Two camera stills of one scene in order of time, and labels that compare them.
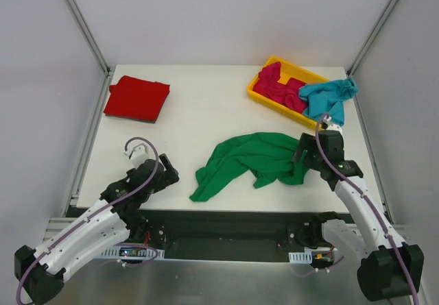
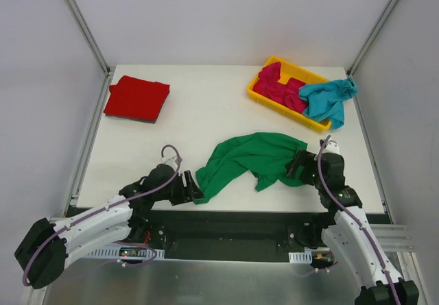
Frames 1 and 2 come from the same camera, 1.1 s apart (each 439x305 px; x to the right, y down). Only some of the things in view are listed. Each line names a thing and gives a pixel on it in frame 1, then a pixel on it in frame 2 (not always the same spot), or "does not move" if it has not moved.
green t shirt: (271, 157) does not move
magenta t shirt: (288, 94) does not move
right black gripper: (306, 153) → (298, 164)
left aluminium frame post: (73, 4) does not move
